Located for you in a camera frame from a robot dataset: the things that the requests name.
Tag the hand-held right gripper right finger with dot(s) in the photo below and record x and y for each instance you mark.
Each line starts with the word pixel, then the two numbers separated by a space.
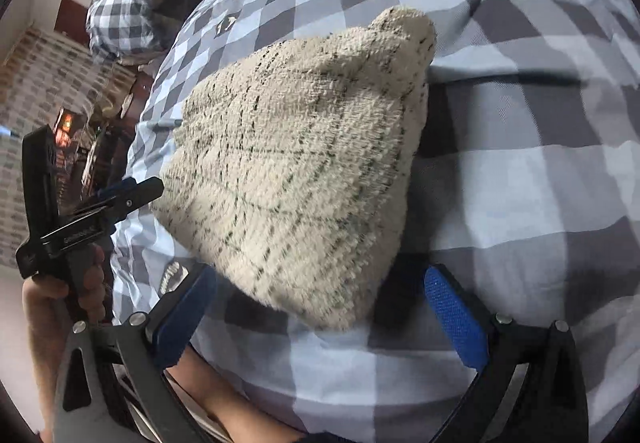
pixel 455 318

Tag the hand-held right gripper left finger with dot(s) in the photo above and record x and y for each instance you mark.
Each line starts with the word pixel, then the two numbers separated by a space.
pixel 185 318

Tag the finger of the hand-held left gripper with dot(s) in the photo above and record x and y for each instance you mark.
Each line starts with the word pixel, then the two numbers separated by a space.
pixel 117 188
pixel 135 195

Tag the cream plaid shirt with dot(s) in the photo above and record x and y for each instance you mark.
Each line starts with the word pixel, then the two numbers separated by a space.
pixel 300 163

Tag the person's left forearm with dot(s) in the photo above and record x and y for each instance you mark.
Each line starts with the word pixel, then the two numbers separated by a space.
pixel 225 408

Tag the person's left hand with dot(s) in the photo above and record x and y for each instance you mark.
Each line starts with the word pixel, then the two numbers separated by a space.
pixel 45 318

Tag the wooden desk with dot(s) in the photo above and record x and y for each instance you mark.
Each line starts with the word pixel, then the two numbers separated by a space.
pixel 105 133

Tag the computer monitor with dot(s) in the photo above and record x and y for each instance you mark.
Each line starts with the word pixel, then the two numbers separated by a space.
pixel 64 125

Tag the blue grey checked bed sheet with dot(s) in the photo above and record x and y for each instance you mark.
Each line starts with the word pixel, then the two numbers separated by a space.
pixel 500 173

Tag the brown wooden door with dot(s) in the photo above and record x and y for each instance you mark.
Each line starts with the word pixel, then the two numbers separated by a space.
pixel 72 15

